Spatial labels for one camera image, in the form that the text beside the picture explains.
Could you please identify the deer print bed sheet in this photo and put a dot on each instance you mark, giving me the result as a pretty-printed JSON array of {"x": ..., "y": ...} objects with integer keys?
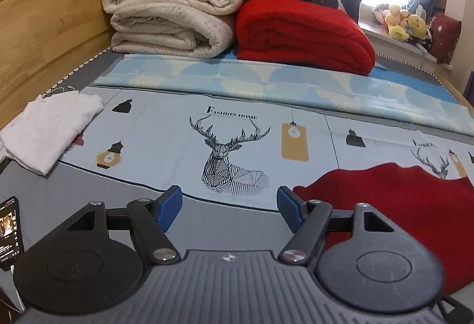
[{"x": 239, "y": 153}]

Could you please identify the black smartphone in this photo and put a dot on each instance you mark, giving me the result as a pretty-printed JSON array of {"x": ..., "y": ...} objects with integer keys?
[{"x": 11, "y": 240}]

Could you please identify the light blue patterned blanket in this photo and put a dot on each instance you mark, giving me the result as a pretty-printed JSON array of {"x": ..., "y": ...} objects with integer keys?
[{"x": 302, "y": 86}]

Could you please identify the yellow plush toys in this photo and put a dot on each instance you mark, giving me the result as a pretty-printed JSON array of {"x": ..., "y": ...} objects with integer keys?
[{"x": 402, "y": 25}]

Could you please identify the folded bright red blanket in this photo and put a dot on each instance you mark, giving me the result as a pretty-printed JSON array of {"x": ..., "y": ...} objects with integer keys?
[{"x": 302, "y": 33}]

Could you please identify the wooden headboard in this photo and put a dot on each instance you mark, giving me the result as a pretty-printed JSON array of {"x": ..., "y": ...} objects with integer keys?
[{"x": 43, "y": 40}]

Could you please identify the dark red knit sweater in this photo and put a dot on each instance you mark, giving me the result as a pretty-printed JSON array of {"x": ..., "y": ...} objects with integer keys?
[{"x": 436, "y": 212}]

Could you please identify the white folded garment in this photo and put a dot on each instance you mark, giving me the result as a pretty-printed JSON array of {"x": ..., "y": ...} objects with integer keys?
[{"x": 38, "y": 136}]

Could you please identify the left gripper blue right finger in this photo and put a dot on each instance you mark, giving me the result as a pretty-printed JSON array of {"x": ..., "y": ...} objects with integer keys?
[{"x": 291, "y": 207}]

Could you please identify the folded cream quilt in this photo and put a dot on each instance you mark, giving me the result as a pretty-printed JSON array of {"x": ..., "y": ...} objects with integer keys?
[{"x": 200, "y": 29}]

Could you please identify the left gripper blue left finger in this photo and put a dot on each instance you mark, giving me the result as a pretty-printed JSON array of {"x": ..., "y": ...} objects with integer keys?
[{"x": 167, "y": 206}]

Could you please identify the dark red cushion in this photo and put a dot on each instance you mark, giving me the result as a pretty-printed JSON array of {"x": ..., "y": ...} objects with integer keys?
[{"x": 445, "y": 32}]

